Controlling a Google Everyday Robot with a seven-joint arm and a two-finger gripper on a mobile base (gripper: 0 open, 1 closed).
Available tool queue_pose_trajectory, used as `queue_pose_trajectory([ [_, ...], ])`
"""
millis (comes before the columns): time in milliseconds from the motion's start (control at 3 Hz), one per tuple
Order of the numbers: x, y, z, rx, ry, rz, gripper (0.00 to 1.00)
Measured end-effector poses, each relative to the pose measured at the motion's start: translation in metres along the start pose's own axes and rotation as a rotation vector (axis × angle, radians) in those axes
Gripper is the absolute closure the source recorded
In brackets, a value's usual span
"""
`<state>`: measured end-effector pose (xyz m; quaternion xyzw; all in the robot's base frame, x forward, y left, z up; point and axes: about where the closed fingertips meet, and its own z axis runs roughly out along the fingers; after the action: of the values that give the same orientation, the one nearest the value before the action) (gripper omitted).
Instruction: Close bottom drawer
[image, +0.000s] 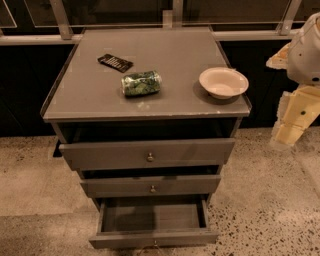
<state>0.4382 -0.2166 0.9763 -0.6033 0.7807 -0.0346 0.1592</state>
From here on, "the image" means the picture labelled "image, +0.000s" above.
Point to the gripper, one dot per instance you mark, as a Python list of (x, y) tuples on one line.
[(305, 56)]

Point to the grey bottom drawer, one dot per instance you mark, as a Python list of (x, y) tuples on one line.
[(136, 222)]

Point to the grey drawer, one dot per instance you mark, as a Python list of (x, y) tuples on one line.
[(136, 222), (147, 154), (150, 186)]

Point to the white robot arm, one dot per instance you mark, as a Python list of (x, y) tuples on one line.
[(308, 35)]

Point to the grey middle drawer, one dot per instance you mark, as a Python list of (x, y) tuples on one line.
[(150, 186)]

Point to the grey top drawer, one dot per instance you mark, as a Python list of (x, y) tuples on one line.
[(147, 154)]

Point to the grey drawer cabinet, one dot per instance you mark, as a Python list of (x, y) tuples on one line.
[(88, 104)]

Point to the white bowl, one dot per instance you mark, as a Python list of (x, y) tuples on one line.
[(223, 83)]

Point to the green crushed can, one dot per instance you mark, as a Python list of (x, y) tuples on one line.
[(142, 83)]

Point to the black chocolate bar packet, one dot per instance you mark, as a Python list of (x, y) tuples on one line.
[(114, 62)]

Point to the metal railing frame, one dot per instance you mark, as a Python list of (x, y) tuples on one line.
[(61, 21)]

